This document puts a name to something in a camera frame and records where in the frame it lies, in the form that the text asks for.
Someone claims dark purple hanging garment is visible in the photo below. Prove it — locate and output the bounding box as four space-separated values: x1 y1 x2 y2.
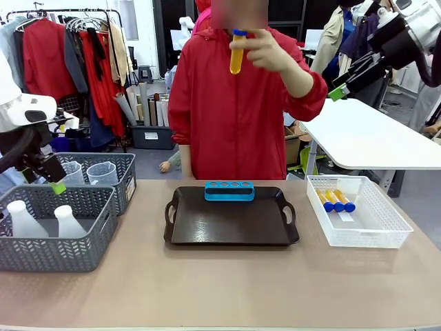
338 12 380 63

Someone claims blue test tube rack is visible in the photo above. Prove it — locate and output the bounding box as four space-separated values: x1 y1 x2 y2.
204 180 257 203

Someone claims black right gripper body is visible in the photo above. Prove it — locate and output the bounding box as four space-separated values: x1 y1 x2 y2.
346 51 393 94

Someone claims person's left forearm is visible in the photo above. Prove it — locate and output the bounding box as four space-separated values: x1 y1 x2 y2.
279 61 315 98

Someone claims light grey hanging garment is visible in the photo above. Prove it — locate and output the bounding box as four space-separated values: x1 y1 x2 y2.
0 15 28 91

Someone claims person's left hand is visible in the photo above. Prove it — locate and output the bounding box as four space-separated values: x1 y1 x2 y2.
247 29 294 74

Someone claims person's right forearm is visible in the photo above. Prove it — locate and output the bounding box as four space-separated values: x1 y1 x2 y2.
178 143 196 181

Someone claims person in light blue shirt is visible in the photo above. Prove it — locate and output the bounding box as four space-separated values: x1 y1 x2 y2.
0 165 25 196

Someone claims person in red jacket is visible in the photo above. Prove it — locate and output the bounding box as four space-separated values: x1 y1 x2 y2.
167 0 329 181

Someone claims grey storage bin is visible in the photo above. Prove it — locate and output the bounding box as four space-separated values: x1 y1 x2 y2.
130 124 175 150

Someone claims white side table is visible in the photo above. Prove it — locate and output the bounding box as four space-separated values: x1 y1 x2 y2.
296 97 441 198

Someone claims white plastic basket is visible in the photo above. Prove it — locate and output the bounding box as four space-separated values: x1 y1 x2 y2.
306 174 414 250

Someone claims large grey plastic basket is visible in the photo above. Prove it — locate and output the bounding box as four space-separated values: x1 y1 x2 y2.
0 185 119 274

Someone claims grey plastic basket with label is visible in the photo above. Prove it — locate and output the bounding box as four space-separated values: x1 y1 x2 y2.
51 152 137 217

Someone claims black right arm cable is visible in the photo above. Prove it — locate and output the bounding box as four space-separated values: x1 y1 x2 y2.
412 48 441 89

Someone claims cardboard box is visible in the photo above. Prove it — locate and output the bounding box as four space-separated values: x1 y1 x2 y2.
283 123 310 166

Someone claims red hanging jacket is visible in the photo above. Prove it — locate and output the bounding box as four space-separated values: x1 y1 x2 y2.
21 18 77 101

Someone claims white paper roll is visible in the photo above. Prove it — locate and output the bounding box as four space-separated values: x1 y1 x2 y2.
155 99 170 128

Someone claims dark grey hanging jacket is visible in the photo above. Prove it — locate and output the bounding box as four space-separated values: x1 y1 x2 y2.
63 26 90 95

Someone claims beige hanging garment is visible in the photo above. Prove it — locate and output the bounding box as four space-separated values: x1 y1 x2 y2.
107 21 131 88

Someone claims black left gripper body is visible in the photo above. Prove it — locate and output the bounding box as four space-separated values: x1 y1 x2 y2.
19 122 56 173

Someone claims black clothes rack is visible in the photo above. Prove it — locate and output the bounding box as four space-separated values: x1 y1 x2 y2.
6 8 129 154

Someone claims pink garment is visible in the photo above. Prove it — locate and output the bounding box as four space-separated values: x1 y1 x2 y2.
192 0 212 35

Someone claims dark brown serving tray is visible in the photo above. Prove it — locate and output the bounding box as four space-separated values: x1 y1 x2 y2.
163 185 300 247

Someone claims clear plastic measuring cup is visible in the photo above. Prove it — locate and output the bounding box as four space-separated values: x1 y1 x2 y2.
86 161 119 187
60 161 85 185

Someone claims long red hanging dress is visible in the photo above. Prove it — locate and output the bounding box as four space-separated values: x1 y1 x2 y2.
79 30 126 139

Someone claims tall grey paper roll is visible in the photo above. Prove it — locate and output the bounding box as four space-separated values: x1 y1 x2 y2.
138 81 152 127

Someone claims white plastic conical flask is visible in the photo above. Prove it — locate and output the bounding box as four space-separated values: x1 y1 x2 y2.
53 205 88 239
6 200 50 239

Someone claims green plastic object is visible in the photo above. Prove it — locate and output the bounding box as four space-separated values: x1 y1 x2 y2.
287 146 327 172

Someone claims mannequin in beige coat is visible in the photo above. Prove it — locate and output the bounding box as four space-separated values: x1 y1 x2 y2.
309 0 359 77

